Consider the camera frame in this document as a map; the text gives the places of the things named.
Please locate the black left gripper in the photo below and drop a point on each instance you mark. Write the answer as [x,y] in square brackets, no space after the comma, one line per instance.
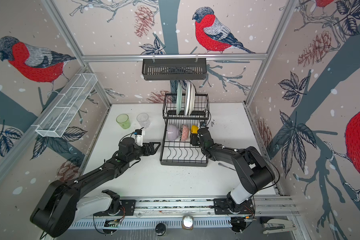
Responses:
[152,151]

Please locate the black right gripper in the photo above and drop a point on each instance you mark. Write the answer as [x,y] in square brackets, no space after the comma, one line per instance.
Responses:
[194,138]

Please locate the yellow bowl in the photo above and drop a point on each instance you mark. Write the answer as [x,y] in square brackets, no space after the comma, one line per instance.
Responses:
[194,129]

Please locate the pink patterned bowl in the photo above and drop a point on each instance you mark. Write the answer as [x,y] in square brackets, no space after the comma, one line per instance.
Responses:
[185,132]

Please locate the lilac ceramic bowl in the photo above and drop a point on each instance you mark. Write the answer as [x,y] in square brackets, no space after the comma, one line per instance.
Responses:
[172,132]

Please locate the clear glass cup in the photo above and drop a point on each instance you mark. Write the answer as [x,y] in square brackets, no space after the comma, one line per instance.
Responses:
[144,120]

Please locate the green glass cup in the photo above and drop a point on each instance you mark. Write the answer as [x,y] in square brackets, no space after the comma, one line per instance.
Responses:
[124,121]

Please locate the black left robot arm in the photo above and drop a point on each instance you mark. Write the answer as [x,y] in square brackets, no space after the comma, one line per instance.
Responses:
[57,208]

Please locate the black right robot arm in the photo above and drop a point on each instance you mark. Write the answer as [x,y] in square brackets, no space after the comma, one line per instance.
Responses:
[253,171]

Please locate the black two-tier dish rack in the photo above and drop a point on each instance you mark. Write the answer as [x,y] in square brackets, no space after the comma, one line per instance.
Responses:
[179,153]

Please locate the cream plate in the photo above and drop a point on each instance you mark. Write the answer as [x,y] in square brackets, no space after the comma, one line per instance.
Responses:
[192,99]

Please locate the green floral plate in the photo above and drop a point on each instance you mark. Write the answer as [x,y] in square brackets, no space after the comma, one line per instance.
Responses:
[179,98]

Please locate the strawberry pattern plate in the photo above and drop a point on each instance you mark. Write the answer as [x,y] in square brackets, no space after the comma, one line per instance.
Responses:
[188,98]

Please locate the silver round button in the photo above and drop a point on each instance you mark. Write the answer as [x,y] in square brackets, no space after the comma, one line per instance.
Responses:
[187,222]

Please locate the black round knob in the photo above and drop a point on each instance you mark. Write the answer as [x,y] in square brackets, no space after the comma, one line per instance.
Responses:
[160,229]

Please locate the grey stapler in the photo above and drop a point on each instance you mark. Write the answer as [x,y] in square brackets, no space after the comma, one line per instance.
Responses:
[272,225]

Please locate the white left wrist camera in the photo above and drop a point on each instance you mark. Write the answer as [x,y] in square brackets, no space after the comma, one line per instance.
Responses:
[139,135]

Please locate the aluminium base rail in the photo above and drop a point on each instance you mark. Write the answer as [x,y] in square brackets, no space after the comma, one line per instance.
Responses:
[146,213]

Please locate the black hanging wall basket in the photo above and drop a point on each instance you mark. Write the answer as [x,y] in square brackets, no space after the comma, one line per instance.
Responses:
[174,69]

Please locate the white mesh wall shelf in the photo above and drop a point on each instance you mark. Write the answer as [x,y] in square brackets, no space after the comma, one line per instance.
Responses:
[59,118]

